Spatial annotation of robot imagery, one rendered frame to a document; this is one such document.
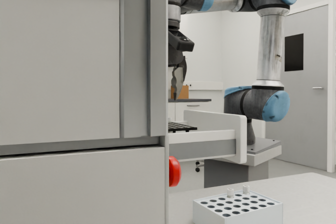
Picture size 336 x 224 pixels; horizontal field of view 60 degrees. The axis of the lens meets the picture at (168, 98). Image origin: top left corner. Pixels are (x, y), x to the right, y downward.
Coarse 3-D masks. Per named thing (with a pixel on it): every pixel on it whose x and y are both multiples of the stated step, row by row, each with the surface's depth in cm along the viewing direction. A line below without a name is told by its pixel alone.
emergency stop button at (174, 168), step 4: (172, 156) 38; (172, 160) 38; (176, 160) 38; (172, 164) 37; (176, 164) 37; (172, 168) 37; (176, 168) 37; (180, 168) 38; (172, 172) 37; (176, 172) 37; (180, 172) 37; (172, 176) 37; (176, 176) 37; (180, 176) 37; (172, 180) 37; (176, 180) 37; (172, 184) 37; (176, 184) 38
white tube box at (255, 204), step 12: (240, 192) 54; (252, 192) 54; (192, 204) 49; (204, 204) 48; (216, 204) 49; (228, 204) 48; (240, 204) 48; (252, 204) 48; (264, 204) 48; (276, 204) 47; (192, 216) 49; (204, 216) 46; (216, 216) 44; (228, 216) 43; (240, 216) 44; (252, 216) 45; (264, 216) 46; (276, 216) 47
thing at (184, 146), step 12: (180, 132) 63; (192, 132) 63; (204, 132) 64; (216, 132) 66; (228, 132) 67; (180, 144) 62; (192, 144) 63; (204, 144) 64; (216, 144) 65; (228, 144) 67; (180, 156) 62; (192, 156) 63; (204, 156) 64; (216, 156) 66
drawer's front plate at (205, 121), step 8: (184, 112) 92; (192, 112) 87; (200, 112) 82; (208, 112) 79; (216, 112) 77; (184, 120) 92; (192, 120) 87; (200, 120) 82; (208, 120) 78; (216, 120) 75; (224, 120) 72; (232, 120) 69; (240, 120) 66; (200, 128) 82; (208, 128) 78; (216, 128) 75; (224, 128) 72; (232, 128) 69; (240, 128) 66; (240, 136) 66; (240, 144) 66; (240, 152) 66; (232, 160) 69; (240, 160) 66
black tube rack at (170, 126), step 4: (168, 124) 74; (172, 124) 75; (176, 124) 74; (168, 128) 65; (172, 128) 65; (176, 128) 66; (180, 128) 66; (184, 128) 67; (188, 128) 67; (172, 132) 75
